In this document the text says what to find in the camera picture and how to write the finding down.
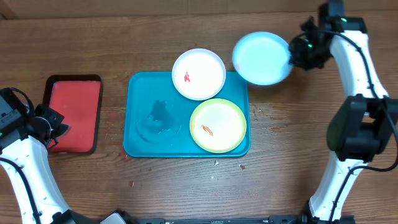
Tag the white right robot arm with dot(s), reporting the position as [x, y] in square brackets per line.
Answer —
[364, 123]

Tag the light blue round plate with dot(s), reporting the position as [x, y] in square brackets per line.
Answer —
[262, 58]

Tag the green and pink sponge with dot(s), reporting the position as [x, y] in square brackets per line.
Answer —
[62, 130]

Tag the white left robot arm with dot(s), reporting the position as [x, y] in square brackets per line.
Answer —
[24, 156]

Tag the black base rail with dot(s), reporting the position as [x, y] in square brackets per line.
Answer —
[273, 219]

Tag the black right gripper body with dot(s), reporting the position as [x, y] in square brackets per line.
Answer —
[310, 55]

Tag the white round plate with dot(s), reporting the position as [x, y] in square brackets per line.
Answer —
[198, 74]

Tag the teal plastic tray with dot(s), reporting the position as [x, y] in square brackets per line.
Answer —
[158, 119]

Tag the yellow round plate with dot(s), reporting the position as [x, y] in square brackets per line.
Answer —
[218, 125]

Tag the dark tray with red liquid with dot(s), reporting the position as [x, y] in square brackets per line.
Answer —
[78, 98]

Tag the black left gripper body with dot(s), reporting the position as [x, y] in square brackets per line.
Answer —
[50, 116]

